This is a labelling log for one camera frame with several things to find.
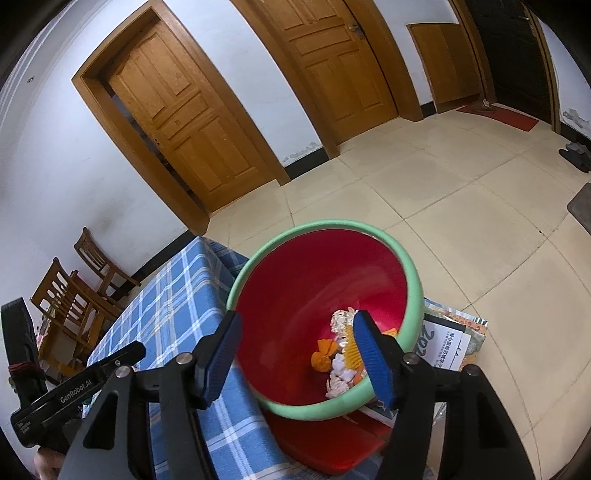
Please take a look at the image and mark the red stool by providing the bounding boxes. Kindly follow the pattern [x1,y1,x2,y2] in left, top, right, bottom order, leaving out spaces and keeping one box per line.
[263,411,392,475]

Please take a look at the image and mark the white tissue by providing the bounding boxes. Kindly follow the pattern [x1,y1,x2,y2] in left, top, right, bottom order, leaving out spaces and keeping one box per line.
[325,353,367,399]

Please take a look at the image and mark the dark slippers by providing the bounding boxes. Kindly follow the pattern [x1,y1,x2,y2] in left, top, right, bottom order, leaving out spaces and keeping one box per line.
[559,142,591,173]

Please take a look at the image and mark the small wooden cabinet door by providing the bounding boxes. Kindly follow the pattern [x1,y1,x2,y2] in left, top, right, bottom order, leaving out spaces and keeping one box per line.
[407,23,484,113]

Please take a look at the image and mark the orange wrapper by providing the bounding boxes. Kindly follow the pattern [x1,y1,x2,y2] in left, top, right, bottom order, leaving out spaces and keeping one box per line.
[311,339,339,373]

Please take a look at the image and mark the far wooden chair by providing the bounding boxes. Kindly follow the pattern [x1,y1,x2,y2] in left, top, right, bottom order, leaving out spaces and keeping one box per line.
[74,227,141,296]

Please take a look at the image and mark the person's left hand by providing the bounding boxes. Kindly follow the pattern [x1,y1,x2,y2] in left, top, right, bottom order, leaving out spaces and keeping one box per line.
[34,447,65,480]

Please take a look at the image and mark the near wooden chair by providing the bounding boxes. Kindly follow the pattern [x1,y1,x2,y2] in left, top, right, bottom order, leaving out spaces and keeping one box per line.
[30,258,122,379]

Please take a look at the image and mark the blue plaid tablecloth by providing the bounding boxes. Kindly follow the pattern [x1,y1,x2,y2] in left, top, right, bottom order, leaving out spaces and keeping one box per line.
[81,236,435,480]

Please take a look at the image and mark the stack of books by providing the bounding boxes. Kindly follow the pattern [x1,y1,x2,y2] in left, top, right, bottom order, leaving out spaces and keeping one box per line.
[359,297,490,428]

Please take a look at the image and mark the wooden chair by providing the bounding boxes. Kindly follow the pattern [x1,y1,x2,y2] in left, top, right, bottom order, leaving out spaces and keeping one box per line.
[30,258,122,379]
[74,227,141,296]

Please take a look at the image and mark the right wooden door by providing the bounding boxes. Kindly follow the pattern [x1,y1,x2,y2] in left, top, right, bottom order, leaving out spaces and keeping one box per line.
[259,0,398,143]

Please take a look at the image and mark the left wooden door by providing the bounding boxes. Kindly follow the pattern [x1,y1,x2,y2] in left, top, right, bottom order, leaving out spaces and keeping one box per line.
[108,20,273,211]

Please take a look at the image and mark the yellow sponge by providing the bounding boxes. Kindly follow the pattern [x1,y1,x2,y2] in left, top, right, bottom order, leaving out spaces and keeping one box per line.
[342,326,363,371]

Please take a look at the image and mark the orange cardboard box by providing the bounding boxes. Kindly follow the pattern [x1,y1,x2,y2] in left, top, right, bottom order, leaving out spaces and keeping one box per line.
[382,328,398,337]

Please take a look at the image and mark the red door mat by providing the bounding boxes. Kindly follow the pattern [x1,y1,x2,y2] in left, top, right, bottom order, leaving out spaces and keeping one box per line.
[458,103,539,132]

